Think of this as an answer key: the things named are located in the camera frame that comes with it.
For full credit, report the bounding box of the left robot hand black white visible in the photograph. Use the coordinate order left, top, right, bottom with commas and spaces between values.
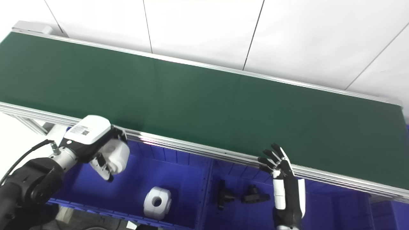
64, 115, 128, 183

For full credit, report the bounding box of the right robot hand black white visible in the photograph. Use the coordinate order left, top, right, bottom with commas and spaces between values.
258, 143, 306, 228

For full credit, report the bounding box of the white cylindrical part with holes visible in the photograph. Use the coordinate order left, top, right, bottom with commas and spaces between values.
143, 187, 173, 220
102, 140, 131, 175

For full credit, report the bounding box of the black T-shaped part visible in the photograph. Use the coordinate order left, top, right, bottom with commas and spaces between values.
217, 180, 236, 211
240, 185, 271, 204

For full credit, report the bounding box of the blue plastic bin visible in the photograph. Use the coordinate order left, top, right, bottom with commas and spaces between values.
203, 159, 375, 230
47, 126, 214, 230

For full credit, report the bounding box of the aluminium conveyor support leg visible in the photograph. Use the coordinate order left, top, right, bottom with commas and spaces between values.
12, 114, 56, 135

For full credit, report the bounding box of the grey conveyor end housing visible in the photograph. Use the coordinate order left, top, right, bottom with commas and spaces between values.
12, 20, 53, 35

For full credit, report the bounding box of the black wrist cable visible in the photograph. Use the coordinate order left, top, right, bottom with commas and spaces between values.
0, 139, 61, 186

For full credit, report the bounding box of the green conveyor belt aluminium frame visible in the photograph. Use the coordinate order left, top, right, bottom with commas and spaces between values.
0, 28, 409, 203

